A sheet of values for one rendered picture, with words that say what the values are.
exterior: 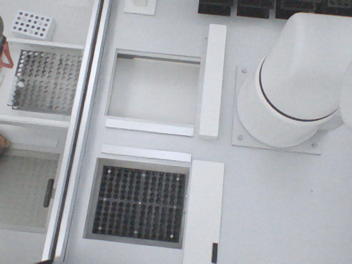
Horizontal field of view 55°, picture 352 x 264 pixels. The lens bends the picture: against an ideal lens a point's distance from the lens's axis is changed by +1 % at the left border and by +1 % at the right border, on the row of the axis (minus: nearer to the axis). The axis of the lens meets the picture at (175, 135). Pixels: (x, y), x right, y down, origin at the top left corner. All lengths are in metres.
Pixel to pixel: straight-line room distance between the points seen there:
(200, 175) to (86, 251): 0.33
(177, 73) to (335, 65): 0.56
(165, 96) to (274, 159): 0.38
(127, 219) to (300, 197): 0.44
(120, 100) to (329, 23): 0.64
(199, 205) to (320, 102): 0.37
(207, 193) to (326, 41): 0.44
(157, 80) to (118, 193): 0.38
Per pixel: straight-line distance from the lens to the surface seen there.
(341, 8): 1.08
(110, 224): 0.91
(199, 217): 0.83
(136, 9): 1.03
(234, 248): 0.86
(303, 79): 0.63
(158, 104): 1.03
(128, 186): 0.90
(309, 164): 0.93
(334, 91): 0.66
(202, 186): 0.84
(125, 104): 1.03
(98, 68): 0.93
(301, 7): 1.04
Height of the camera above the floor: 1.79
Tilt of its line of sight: 75 degrees down
